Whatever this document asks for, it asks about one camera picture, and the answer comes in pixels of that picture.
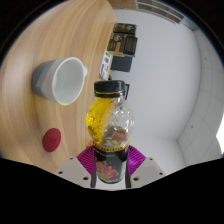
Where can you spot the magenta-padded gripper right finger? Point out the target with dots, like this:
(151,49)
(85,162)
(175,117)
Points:
(146,170)

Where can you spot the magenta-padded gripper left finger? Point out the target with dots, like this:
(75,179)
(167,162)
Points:
(75,170)

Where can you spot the clear bottle with black cap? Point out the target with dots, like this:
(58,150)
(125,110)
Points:
(111,133)

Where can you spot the flat round red coaster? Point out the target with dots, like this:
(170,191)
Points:
(51,140)

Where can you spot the grey and white cup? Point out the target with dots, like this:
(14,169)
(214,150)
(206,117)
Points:
(50,81)

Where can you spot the green and white booklet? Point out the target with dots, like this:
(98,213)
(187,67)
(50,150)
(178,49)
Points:
(105,65)

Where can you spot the large dark brown box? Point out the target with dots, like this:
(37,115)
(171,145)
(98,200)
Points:
(128,45)

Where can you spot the brown cardboard box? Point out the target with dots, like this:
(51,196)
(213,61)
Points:
(112,46)

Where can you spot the small dark brown box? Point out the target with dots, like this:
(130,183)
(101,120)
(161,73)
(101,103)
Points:
(125,28)

